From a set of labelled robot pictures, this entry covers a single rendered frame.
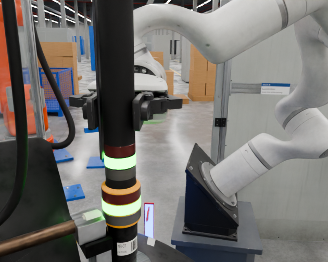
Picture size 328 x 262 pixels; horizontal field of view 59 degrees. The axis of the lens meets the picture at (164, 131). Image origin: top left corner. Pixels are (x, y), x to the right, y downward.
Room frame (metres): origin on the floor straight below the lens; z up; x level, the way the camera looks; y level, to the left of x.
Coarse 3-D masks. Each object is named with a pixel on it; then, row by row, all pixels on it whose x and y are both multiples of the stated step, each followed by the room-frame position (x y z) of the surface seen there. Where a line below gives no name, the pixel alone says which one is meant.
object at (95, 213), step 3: (96, 210) 0.27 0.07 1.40; (84, 213) 0.27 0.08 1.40; (87, 213) 0.27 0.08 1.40; (90, 213) 0.27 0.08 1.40; (93, 213) 0.27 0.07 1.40; (96, 213) 0.27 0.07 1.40; (99, 213) 0.27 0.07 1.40; (84, 216) 0.26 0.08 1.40; (87, 216) 0.26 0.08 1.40; (90, 216) 0.26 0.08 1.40; (93, 216) 0.26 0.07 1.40; (96, 216) 0.27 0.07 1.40; (87, 219) 0.26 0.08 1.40
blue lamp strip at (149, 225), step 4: (152, 208) 0.63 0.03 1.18; (152, 212) 0.63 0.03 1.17; (152, 216) 0.63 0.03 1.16; (148, 220) 0.63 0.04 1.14; (152, 220) 0.63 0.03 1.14; (148, 224) 0.63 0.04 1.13; (152, 224) 0.63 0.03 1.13; (148, 228) 0.63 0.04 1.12; (152, 228) 0.63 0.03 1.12; (148, 232) 0.63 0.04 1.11; (152, 232) 0.63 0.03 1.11; (148, 236) 0.63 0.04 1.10; (152, 236) 0.63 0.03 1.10
